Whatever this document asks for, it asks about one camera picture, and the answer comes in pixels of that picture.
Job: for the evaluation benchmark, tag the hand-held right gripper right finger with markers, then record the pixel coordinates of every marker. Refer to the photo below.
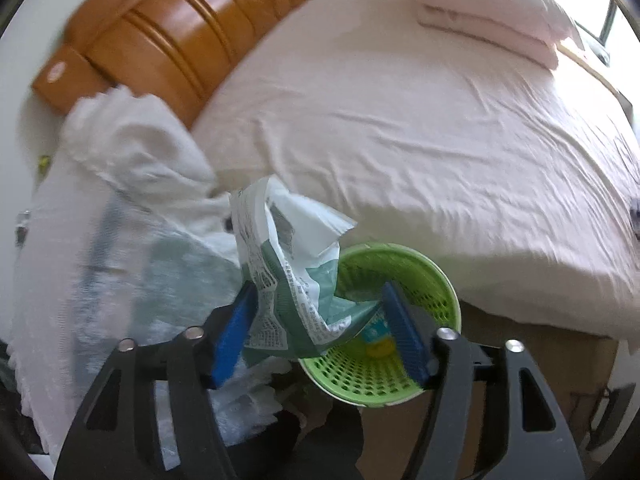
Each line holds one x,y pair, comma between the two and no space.
405,335

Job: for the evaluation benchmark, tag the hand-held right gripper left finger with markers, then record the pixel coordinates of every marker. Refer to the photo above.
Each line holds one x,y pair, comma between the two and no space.
232,335

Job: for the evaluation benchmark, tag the green plastic basket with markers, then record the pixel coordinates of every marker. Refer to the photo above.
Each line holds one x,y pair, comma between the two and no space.
360,375

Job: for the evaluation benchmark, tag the teal and white wrapper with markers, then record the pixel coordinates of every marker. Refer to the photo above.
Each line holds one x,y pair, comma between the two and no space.
280,260

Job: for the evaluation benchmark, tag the dark cloth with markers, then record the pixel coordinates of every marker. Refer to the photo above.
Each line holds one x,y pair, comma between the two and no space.
320,440

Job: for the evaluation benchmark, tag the white lace tablecloth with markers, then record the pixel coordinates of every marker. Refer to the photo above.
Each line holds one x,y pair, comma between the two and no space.
125,210

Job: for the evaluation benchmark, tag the bed with pink sheet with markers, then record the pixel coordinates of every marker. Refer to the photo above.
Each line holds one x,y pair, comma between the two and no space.
400,135

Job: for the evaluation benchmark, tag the wooden headboard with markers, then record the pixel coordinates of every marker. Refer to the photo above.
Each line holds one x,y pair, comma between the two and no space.
175,35

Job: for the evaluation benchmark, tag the window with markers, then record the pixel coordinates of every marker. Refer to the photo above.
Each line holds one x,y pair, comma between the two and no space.
590,5

